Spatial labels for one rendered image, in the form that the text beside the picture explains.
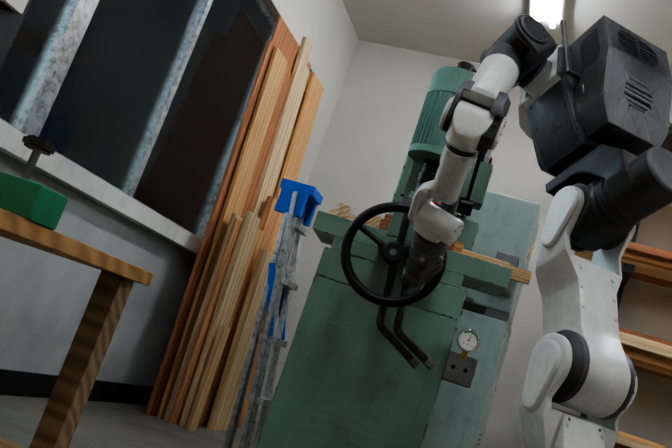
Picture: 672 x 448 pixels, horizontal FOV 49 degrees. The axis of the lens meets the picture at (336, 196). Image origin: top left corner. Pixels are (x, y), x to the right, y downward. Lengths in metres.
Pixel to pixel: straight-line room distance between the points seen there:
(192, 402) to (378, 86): 2.64
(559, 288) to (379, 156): 3.48
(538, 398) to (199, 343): 2.27
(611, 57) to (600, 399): 0.74
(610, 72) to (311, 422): 1.22
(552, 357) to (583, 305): 0.14
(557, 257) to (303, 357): 0.87
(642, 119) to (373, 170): 3.37
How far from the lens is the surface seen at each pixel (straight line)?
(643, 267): 4.32
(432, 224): 1.71
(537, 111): 1.82
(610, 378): 1.52
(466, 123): 1.59
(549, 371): 1.49
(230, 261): 3.57
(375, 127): 5.08
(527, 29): 1.78
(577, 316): 1.55
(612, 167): 1.62
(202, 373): 3.55
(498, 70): 1.69
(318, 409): 2.16
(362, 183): 4.95
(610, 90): 1.72
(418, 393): 2.14
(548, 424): 1.49
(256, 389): 3.02
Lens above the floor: 0.48
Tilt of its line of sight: 12 degrees up
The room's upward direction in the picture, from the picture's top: 19 degrees clockwise
